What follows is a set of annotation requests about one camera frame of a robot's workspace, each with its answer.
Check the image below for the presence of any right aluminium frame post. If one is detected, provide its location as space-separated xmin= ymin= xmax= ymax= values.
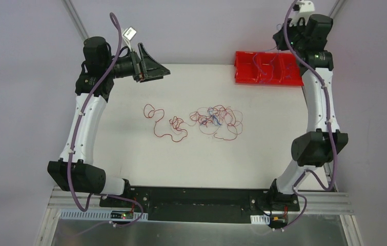
xmin=329 ymin=0 xmax=347 ymax=18

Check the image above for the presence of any left aluminium frame post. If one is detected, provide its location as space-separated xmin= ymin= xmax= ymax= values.
xmin=61 ymin=0 xmax=89 ymax=41

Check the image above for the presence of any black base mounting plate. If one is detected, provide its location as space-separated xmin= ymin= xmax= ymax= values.
xmin=99 ymin=186 xmax=301 ymax=224

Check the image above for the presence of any aluminium frame post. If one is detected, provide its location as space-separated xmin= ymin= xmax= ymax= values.
xmin=61 ymin=0 xmax=89 ymax=41
xmin=329 ymin=0 xmax=347 ymax=18

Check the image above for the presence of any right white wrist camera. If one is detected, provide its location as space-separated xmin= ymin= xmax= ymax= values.
xmin=289 ymin=0 xmax=315 ymax=27

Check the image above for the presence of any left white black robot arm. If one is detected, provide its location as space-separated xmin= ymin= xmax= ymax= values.
xmin=47 ymin=36 xmax=171 ymax=207

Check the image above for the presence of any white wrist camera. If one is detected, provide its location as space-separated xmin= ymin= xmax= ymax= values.
xmin=289 ymin=0 xmax=315 ymax=27
xmin=122 ymin=26 xmax=137 ymax=43

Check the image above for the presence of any pink thin cable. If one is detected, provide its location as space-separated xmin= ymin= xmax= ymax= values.
xmin=179 ymin=106 xmax=238 ymax=135

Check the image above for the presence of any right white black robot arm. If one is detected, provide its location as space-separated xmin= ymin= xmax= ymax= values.
xmin=266 ymin=14 xmax=349 ymax=211

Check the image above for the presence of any lavender thin cable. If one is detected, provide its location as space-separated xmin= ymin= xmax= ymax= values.
xmin=251 ymin=47 xmax=301 ymax=85

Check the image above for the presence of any red three-compartment plastic bin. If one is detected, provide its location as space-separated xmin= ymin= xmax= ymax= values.
xmin=234 ymin=51 xmax=303 ymax=87

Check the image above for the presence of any aluminium front rail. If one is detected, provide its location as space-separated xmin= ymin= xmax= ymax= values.
xmin=48 ymin=186 xmax=354 ymax=215

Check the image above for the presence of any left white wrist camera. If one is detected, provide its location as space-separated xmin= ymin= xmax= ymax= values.
xmin=122 ymin=26 xmax=137 ymax=43

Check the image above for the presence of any white slotted cable duct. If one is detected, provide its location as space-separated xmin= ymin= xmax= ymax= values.
xmin=59 ymin=209 xmax=148 ymax=222

